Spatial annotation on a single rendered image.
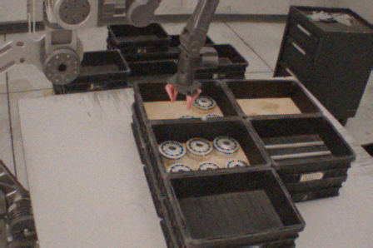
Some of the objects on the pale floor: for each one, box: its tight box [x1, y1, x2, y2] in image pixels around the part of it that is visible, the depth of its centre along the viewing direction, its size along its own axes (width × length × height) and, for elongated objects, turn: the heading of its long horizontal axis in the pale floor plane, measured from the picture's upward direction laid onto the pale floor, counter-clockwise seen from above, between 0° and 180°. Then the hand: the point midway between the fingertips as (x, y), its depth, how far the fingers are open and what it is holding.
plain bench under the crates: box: [17, 77, 373, 248], centre depth 207 cm, size 160×160×70 cm
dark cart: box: [272, 5, 373, 127], centre depth 347 cm, size 60×45×90 cm
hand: (181, 103), depth 165 cm, fingers open, 6 cm apart
